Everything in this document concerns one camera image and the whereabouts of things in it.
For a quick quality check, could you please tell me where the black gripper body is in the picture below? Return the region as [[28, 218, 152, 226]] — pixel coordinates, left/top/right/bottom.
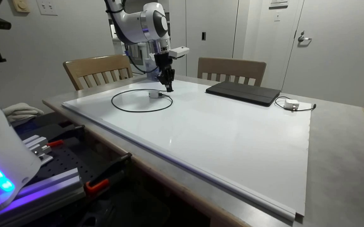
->
[[154, 53, 175, 81]]

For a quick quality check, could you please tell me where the white power adapter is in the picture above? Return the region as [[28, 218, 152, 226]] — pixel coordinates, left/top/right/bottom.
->
[[149, 91, 160, 98]]

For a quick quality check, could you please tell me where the black charging cable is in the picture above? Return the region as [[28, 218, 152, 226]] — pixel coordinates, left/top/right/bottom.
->
[[110, 87, 175, 113]]

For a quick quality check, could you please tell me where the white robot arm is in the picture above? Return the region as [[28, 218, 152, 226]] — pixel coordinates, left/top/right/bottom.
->
[[104, 0, 175, 92]]

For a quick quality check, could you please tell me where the dark wooden chair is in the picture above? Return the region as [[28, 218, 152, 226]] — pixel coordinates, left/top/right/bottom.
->
[[197, 58, 267, 87]]

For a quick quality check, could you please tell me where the light wooden chair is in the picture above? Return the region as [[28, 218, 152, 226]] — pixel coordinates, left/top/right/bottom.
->
[[63, 55, 133, 91]]

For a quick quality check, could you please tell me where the black laptop sleeve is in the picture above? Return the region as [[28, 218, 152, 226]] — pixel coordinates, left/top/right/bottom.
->
[[206, 82, 281, 106]]

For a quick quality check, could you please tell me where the white whiteboard on table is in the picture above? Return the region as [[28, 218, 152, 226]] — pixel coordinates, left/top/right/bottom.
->
[[63, 81, 311, 219]]

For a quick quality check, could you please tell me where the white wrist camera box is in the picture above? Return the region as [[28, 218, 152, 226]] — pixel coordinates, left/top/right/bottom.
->
[[168, 45, 190, 58]]

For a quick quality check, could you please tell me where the small white charger with cable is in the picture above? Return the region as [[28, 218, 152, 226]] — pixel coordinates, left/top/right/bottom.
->
[[275, 96, 316, 112]]

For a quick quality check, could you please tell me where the orange handled clamp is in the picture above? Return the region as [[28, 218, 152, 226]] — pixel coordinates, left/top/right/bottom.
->
[[84, 152, 134, 197]]

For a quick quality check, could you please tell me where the silver door handle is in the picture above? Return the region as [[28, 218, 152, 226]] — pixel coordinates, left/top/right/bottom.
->
[[297, 33, 312, 47]]

